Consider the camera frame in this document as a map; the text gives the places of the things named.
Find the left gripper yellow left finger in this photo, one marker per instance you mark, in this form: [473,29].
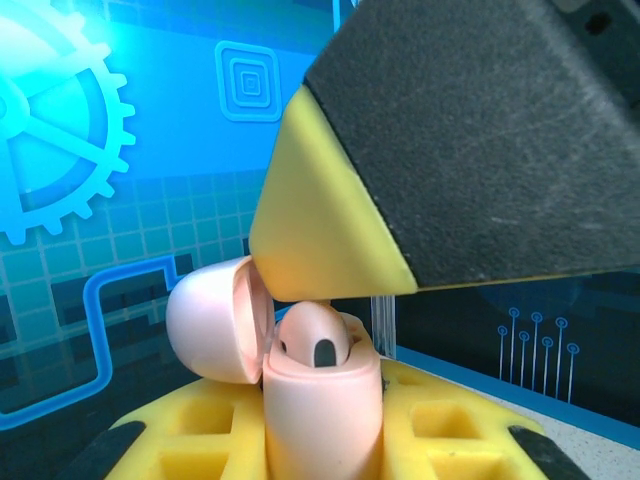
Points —
[200,435]

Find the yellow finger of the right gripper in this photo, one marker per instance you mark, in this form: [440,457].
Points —
[450,150]

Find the aluminium frame post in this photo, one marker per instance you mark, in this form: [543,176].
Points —
[384,325]

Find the pink earbud charging case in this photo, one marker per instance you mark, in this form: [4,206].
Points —
[320,415]

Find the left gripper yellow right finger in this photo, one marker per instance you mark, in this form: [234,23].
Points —
[450,440]

